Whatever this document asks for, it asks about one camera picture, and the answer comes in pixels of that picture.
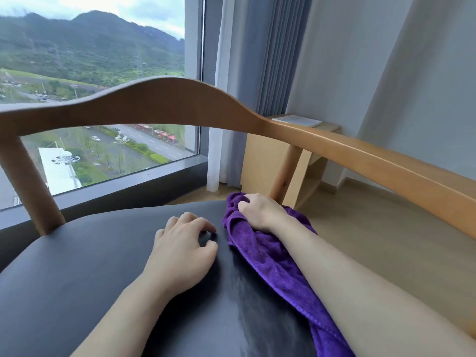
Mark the person's left hand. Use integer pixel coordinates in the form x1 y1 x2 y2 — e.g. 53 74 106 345
143 212 219 296

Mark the person's right hand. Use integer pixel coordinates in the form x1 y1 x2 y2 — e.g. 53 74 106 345
237 193 289 233

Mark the purple microfibre cloth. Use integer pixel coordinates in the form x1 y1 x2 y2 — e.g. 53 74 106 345
222 192 356 357

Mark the person's left forearm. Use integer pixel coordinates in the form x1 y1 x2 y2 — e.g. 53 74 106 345
70 276 183 357

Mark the person's right forearm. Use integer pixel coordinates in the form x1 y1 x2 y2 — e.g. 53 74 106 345
268 215 476 357

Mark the light wooden side table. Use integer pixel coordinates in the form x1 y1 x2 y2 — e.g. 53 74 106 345
240 114 342 209

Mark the white sheer curtain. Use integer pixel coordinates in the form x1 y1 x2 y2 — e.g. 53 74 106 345
206 0 247 193

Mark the wooden chair with black seat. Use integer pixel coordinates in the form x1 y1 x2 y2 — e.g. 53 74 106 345
0 76 476 357

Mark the white flat pad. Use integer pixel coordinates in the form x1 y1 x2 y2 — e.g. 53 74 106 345
272 115 323 128

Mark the grey pleated curtain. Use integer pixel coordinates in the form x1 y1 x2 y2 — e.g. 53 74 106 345
225 0 317 187

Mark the large glass window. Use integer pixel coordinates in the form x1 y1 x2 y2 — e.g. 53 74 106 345
0 0 206 211

